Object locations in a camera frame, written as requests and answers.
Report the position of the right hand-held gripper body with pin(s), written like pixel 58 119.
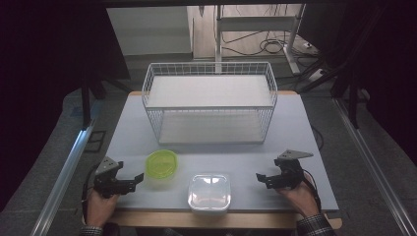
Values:
pixel 290 170

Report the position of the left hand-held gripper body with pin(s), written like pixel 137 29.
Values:
pixel 108 178

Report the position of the green translucent bowl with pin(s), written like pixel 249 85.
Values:
pixel 161 164

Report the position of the white square plastic container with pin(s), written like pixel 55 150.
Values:
pixel 209 193

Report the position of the person's right hand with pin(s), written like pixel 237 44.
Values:
pixel 300 198

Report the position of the person's left hand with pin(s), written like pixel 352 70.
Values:
pixel 100 208

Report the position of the black stand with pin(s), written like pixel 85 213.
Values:
pixel 353 105
pixel 86 105

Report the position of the white power strip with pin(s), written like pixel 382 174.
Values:
pixel 316 75

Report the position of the white cabinet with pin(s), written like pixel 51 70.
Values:
pixel 149 29

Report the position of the aluminium rail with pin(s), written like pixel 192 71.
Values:
pixel 373 164
pixel 65 178

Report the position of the white metal desk frame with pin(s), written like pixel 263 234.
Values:
pixel 255 23

